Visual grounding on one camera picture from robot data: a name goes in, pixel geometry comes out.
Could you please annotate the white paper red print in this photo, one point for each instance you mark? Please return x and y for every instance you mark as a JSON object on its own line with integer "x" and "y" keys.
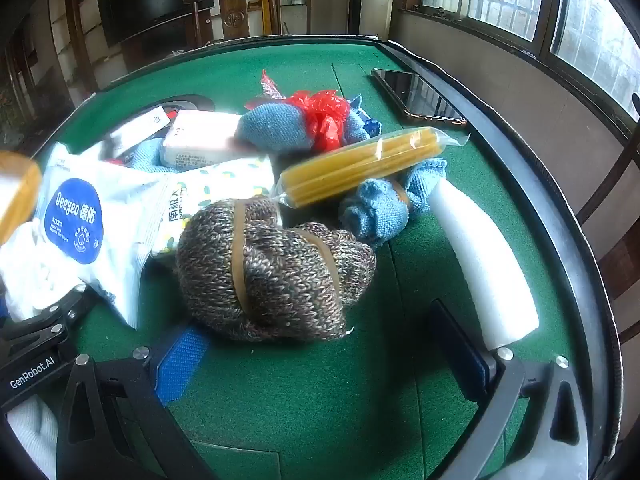
{"x": 140, "y": 125}

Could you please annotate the wooden armchair carved emblem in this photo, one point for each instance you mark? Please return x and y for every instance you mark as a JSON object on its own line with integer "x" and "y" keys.
{"x": 235, "y": 15}

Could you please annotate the white cloth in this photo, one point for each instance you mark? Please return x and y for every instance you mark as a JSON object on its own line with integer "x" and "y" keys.
{"x": 35, "y": 270}

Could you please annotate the white foam piece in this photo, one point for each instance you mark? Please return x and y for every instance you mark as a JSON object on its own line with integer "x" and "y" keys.
{"x": 480, "y": 260}

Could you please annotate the red white plastic wrapper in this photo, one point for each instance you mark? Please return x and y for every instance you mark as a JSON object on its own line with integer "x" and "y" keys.
{"x": 267, "y": 87}

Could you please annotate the black television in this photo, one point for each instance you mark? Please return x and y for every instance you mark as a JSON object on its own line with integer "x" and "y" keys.
{"x": 155, "y": 5}

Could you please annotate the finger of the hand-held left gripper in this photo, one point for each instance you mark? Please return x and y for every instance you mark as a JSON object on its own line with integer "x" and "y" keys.
{"x": 60, "y": 312}

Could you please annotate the brown knit sock bundle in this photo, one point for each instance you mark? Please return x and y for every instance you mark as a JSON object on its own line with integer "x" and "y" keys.
{"x": 280, "y": 280}

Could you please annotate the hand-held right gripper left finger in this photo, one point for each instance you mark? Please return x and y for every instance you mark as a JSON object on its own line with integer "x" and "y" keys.
{"x": 182, "y": 360}

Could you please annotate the yellow cardboard box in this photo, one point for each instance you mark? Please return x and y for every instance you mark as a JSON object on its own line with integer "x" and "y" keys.
{"x": 17, "y": 195}

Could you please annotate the black smartphone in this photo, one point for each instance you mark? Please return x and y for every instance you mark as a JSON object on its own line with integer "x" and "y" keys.
{"x": 415, "y": 95}

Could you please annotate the lemon print tissue pack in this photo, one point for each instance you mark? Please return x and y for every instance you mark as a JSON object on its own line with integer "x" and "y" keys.
{"x": 220, "y": 180}

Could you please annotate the red plastic bag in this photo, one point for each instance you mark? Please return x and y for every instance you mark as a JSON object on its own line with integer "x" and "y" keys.
{"x": 325, "y": 120}

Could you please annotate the white wet wipes pack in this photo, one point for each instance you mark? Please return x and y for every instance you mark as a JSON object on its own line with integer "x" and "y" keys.
{"x": 125, "y": 200}

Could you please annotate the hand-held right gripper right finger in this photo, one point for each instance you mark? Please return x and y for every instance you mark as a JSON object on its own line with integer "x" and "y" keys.
{"x": 465, "y": 355}

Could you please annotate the round table control disc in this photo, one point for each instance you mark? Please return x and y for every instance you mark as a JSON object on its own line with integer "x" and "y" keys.
{"x": 190, "y": 102}

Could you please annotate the window with dark frame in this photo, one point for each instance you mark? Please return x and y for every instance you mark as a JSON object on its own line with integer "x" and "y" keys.
{"x": 595, "y": 35}

